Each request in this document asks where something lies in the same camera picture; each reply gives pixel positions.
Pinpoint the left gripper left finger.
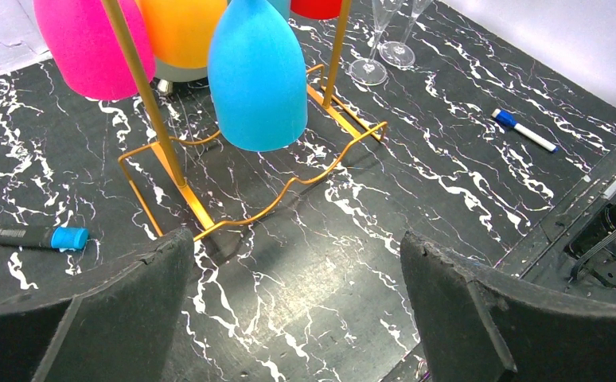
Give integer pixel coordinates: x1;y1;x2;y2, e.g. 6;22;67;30
0;228;194;381

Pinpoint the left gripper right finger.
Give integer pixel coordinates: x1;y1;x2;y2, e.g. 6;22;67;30
400;232;616;381

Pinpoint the clear wine glass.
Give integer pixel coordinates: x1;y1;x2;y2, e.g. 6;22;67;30
349;0;404;86

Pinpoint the blue front wine glass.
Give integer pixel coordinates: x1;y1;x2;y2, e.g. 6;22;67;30
208;0;308;152

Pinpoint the pink wine glass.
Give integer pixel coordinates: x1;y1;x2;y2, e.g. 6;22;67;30
33;0;138;100

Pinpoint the yellow wine glass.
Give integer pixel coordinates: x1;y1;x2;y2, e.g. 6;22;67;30
137;0;228;82

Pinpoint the red wine glass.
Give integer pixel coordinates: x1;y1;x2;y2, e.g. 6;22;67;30
290;0;342;20

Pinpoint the light blue rear wine glass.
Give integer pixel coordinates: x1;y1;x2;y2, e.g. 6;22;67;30
268;0;291;21

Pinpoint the black marker with blue cap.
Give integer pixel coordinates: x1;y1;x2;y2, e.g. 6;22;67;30
0;225;89;251

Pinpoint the blue and white marker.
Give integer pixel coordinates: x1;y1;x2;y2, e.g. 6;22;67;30
491;108;558;153

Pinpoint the clear champagne flute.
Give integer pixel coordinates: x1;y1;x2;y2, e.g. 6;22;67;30
379;0;434;68

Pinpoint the gold wire wine glass rack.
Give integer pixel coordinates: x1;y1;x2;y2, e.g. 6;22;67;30
101;0;388;244

